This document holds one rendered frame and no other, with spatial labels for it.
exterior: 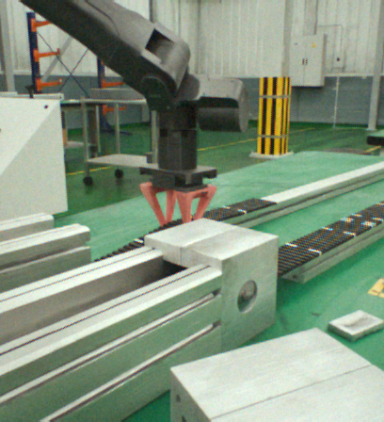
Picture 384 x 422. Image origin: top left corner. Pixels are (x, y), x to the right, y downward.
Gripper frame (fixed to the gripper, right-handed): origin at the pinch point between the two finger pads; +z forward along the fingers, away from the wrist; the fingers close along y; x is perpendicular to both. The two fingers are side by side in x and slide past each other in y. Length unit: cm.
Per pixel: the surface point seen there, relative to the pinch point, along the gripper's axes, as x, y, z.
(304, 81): 990, -547, -25
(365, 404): -30, 41, -6
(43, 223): -20.8, -2.2, -4.6
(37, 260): -25.4, 4.0, -2.8
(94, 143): 347, -496, 58
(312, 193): 37.6, 1.8, 0.9
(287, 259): -1.4, 19.7, -0.2
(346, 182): 53, 2, 1
